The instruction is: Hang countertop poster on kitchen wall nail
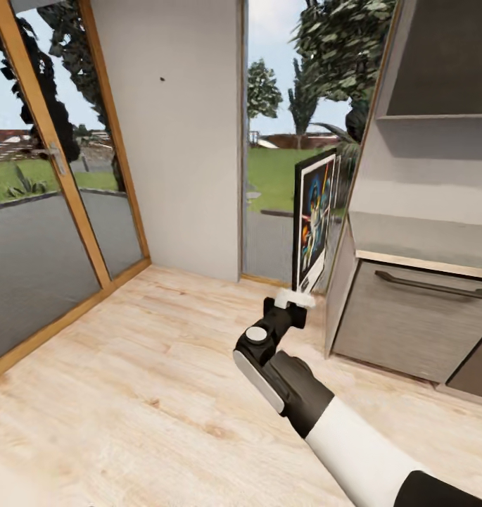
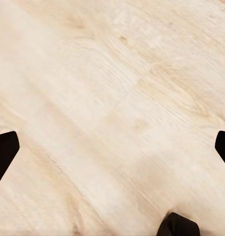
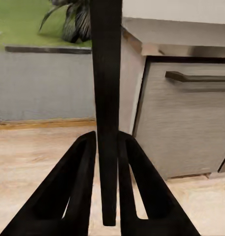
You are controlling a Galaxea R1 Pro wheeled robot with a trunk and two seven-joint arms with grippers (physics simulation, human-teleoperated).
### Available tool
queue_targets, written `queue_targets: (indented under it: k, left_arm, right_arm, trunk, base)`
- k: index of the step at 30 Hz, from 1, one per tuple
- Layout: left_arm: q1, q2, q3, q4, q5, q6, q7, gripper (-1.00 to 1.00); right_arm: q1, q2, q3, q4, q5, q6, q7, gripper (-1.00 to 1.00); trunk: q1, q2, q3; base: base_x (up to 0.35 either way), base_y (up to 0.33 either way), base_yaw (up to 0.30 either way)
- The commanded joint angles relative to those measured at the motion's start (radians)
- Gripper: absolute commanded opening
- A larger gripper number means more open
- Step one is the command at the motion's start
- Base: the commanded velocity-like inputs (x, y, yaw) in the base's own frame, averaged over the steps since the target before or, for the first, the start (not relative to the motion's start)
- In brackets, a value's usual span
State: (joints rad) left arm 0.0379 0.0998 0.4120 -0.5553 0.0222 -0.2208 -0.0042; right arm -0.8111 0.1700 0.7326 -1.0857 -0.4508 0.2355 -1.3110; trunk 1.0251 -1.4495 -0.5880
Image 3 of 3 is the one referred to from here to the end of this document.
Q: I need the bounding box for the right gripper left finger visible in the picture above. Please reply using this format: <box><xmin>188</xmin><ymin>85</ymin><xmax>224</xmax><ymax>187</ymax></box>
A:
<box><xmin>0</xmin><ymin>131</ymin><xmax>96</xmax><ymax>236</ymax></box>

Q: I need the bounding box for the poster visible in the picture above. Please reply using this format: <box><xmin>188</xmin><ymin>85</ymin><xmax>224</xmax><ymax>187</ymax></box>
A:
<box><xmin>89</xmin><ymin>0</ymin><xmax>123</xmax><ymax>227</ymax></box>

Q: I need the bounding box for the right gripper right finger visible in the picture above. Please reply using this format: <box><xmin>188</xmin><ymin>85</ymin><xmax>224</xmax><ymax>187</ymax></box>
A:
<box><xmin>118</xmin><ymin>131</ymin><xmax>200</xmax><ymax>236</ymax></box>

